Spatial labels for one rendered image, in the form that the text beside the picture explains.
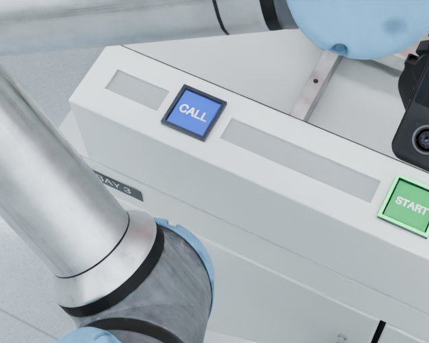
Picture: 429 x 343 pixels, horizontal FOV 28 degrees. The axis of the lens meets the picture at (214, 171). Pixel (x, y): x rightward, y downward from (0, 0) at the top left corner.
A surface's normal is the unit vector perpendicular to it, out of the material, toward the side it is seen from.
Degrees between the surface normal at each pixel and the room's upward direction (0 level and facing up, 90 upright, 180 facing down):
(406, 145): 30
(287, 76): 0
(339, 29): 66
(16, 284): 0
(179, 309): 47
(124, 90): 0
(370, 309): 90
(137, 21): 79
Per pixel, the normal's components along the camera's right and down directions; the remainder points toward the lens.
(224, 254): -0.46, 0.79
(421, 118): -0.22, 0.00
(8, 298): -0.04, -0.47
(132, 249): 0.19, -0.57
